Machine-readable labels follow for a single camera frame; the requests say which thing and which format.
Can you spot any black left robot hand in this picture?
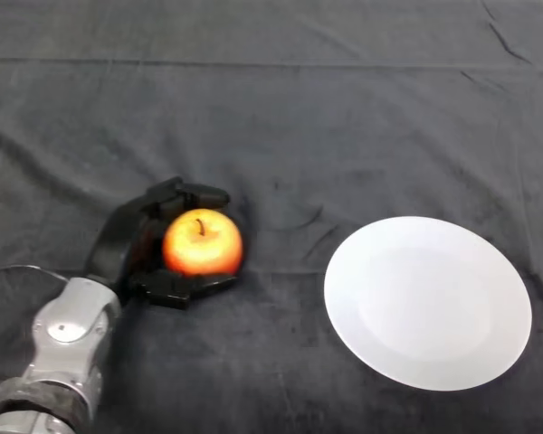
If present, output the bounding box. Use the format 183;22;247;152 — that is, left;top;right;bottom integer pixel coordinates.
84;176;239;311

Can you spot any red yellow apple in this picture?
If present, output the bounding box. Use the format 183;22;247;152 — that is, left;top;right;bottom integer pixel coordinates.
162;208;244;277

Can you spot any white round plate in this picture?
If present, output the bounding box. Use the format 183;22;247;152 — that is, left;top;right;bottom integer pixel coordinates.
323;215;534;392

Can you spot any black cloth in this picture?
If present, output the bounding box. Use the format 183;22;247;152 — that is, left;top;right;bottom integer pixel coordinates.
0;0;543;434

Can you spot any thin wrist cable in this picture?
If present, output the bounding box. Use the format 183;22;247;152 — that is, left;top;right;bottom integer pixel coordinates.
0;264;69;284

